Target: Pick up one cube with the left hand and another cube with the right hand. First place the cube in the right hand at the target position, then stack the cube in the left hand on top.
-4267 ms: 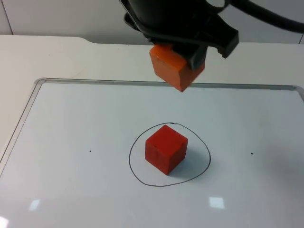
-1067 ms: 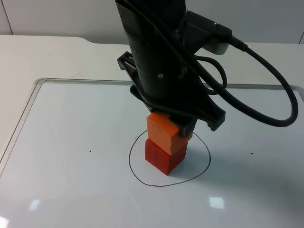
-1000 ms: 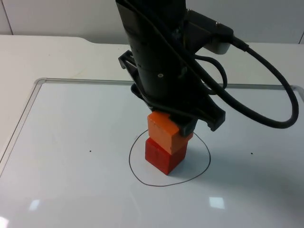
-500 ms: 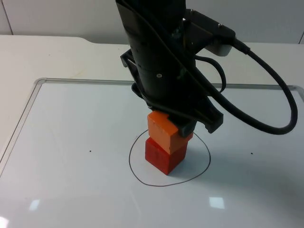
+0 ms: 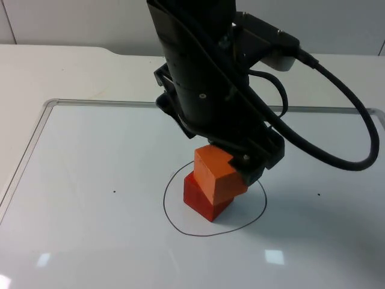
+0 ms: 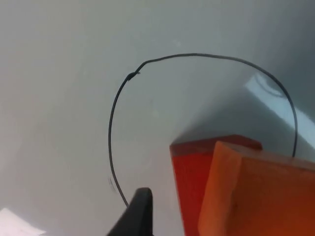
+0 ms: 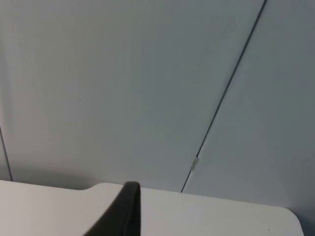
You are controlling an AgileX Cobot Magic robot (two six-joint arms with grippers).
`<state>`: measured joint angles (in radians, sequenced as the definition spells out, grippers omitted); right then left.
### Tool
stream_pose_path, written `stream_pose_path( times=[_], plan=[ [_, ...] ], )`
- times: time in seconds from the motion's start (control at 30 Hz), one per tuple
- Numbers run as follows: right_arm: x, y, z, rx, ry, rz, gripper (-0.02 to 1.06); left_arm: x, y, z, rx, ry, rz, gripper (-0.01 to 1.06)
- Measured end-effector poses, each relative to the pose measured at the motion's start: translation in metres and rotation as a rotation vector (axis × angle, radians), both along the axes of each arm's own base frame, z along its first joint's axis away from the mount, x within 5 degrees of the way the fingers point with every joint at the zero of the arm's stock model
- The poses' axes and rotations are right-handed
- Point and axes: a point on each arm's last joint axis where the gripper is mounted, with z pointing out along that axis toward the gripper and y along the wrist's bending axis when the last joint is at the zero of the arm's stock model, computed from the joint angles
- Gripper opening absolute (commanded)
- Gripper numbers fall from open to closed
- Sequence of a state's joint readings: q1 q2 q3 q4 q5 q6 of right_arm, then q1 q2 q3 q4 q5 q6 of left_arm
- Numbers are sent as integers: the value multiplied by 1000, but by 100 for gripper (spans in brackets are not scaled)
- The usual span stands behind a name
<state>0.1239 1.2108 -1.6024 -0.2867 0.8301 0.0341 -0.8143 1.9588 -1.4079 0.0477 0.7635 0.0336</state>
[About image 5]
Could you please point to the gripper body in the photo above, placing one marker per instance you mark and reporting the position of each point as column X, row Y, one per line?
column 210, row 114

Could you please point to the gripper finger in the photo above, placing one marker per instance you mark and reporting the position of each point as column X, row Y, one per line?
column 251, row 170

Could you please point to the orange cube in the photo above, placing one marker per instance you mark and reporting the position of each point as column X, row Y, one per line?
column 207, row 174

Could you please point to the red cube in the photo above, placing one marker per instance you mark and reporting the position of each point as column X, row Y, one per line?
column 198, row 204

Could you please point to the grey-framed whiteboard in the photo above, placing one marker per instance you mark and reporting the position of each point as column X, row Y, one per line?
column 90, row 180

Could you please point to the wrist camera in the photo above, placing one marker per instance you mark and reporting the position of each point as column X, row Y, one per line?
column 258, row 33

